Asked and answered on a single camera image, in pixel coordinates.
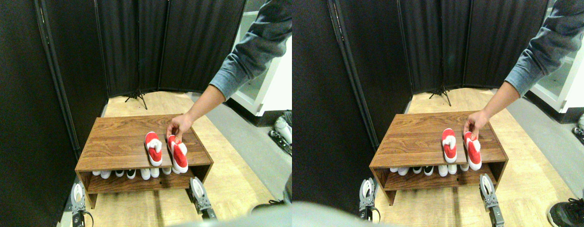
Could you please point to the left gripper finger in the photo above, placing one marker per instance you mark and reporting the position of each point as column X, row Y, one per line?
column 74, row 197
column 362, row 194
column 82, row 193
column 371, row 189

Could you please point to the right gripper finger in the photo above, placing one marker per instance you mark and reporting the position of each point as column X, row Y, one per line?
column 494, row 193
column 193, row 191
column 205, row 194
column 482, row 189

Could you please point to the red shoe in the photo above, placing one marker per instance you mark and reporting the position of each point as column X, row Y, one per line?
column 449, row 146
column 179, row 158
column 154, row 150
column 473, row 155

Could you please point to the person's hand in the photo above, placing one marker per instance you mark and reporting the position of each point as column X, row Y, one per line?
column 477, row 122
column 181, row 125

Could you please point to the black and white shoe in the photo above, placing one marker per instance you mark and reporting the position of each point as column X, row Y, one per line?
column 131, row 174
column 428, row 170

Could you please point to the brown shoe rack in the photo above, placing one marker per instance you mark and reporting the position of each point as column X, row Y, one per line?
column 415, row 139
column 121, row 142

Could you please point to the person's legs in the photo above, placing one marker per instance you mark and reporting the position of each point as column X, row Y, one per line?
column 286, row 191
column 571, row 215

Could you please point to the black curtain stand foot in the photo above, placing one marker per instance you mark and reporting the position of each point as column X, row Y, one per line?
column 442, row 89
column 138, row 92

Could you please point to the black curtain stand pole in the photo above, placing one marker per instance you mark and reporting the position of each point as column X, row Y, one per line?
column 58, row 80
column 351, row 71

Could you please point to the white shelf unit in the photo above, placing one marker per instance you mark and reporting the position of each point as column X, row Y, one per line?
column 278, row 80
column 583, row 80

